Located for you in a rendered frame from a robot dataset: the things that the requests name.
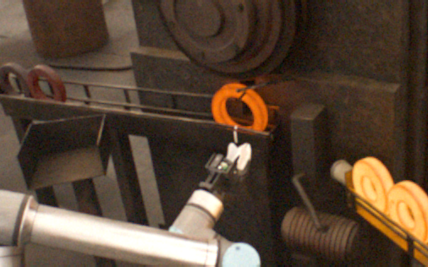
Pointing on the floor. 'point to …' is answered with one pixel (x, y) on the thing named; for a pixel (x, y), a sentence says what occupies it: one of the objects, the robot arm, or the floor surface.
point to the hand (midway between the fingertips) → (246, 149)
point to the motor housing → (303, 228)
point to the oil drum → (66, 26)
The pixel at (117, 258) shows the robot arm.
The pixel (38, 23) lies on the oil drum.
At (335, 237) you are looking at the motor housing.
